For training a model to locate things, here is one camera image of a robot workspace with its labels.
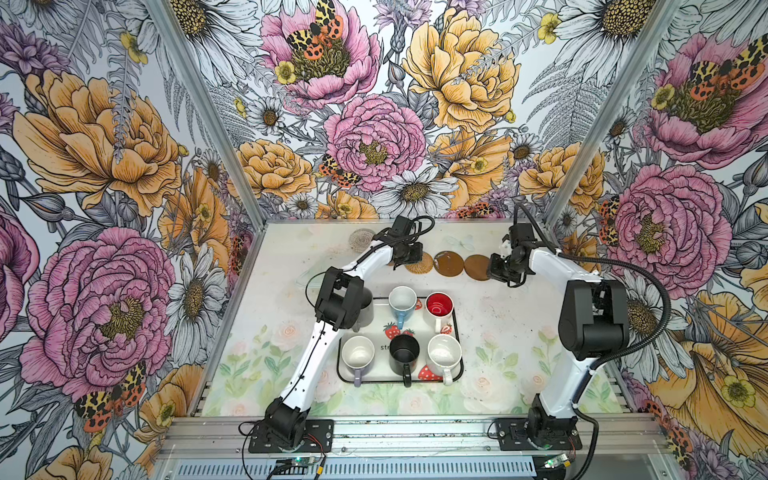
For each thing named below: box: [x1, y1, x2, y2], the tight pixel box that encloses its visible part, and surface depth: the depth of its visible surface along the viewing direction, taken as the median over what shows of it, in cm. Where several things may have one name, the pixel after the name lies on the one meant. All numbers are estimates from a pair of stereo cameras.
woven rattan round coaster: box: [405, 252, 433, 274], surface depth 110 cm
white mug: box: [427, 333, 463, 386], surface depth 83 cm
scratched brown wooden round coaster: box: [433, 251, 464, 277], surface depth 111 cm
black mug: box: [389, 334, 421, 388], surface depth 82 cm
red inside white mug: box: [425, 291, 455, 334], surface depth 91 cm
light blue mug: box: [388, 285, 417, 330], surface depth 91 cm
